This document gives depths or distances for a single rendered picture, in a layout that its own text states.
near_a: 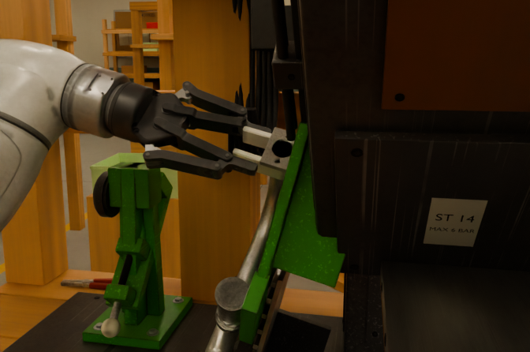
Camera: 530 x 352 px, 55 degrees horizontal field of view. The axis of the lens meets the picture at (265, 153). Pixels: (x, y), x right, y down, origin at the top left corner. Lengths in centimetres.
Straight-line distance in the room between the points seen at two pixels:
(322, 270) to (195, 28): 52
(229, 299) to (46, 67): 37
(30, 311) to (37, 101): 49
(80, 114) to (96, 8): 1103
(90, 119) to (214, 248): 40
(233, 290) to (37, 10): 74
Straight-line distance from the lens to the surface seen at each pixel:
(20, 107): 69
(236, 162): 62
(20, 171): 68
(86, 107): 67
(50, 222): 115
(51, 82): 69
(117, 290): 82
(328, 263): 54
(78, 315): 97
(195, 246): 98
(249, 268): 68
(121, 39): 1140
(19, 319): 105
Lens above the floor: 133
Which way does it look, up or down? 10 degrees down
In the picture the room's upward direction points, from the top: straight up
